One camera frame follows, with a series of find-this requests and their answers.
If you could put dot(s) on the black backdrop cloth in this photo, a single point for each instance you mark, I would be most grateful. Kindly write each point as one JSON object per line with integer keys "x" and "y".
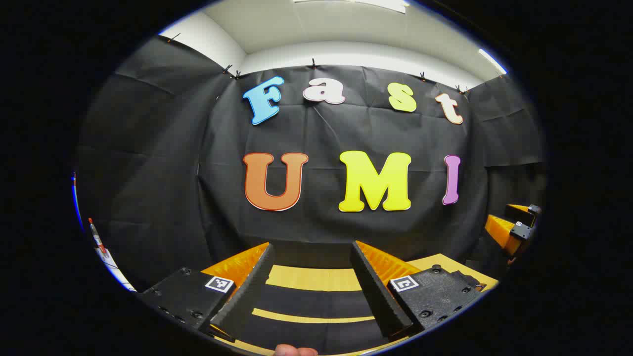
{"x": 321, "y": 133}

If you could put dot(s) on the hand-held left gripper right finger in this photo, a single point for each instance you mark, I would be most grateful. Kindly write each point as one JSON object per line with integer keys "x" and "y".
{"x": 378, "y": 296}

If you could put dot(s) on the white and red board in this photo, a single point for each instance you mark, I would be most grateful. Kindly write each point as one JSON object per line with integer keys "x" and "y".
{"x": 99, "y": 242}

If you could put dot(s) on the dark grey jeans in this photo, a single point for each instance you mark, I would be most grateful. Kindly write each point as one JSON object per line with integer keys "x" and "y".
{"x": 311, "y": 301}

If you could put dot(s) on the ceiling light panel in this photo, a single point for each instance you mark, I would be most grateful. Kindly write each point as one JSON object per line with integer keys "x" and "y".
{"x": 376, "y": 4}

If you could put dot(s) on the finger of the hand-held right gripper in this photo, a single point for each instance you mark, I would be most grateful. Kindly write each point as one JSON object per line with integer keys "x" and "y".
{"x": 519, "y": 210}
{"x": 499, "y": 230}

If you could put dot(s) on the row of black cloth clips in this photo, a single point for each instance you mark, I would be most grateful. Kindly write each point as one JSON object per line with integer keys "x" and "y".
{"x": 313, "y": 64}

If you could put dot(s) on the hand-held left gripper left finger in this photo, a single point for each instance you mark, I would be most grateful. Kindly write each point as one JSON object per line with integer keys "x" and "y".
{"x": 247, "y": 296}

